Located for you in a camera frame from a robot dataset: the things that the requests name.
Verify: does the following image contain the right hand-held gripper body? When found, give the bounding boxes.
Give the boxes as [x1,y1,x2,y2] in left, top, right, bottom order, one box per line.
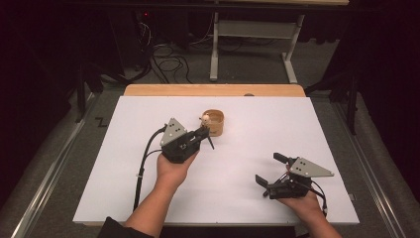
[267,156,335,200]

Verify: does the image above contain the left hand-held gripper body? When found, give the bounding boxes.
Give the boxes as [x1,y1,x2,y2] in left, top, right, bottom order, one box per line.
[159,117,204,165]

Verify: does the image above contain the tan bear pen holder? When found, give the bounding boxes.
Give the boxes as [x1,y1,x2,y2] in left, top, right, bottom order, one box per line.
[199,108,226,138]

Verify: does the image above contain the person's right hand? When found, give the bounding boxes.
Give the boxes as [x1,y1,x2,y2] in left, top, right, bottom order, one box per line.
[278,191,325,223]

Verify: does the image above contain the person's left hand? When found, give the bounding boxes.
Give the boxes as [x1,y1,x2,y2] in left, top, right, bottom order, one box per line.
[155,150,199,193]

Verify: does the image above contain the black stand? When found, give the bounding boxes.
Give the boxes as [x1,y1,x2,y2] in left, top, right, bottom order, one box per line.
[73,61,104,124]
[304,70,361,136]

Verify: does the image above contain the person's dark sleeve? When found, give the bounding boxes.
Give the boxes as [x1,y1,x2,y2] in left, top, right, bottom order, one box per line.
[96,216,157,238]

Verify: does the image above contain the white-framed desk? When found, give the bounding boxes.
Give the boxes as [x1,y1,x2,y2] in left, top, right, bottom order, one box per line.
[209,0,351,84]

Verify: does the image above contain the dark computer case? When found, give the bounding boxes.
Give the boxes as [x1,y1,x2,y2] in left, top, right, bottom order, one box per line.
[108,9,154,72]

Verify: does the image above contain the right hand-held gripper cable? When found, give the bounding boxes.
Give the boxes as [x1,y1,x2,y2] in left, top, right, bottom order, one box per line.
[309,179,329,218]

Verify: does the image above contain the hand-held gripper cable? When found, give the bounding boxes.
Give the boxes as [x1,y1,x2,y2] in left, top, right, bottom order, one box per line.
[132,124,168,213]
[309,179,329,218]

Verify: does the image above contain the left hand-held gripper cable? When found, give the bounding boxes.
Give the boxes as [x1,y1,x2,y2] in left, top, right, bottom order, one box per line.
[132,124,168,213]

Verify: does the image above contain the metal floor rail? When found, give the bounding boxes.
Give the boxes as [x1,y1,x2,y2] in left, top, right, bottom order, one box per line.
[9,94,101,238]
[332,101,408,238]

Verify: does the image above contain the black floor cables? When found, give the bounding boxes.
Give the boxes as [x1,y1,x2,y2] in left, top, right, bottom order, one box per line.
[150,42,194,84]

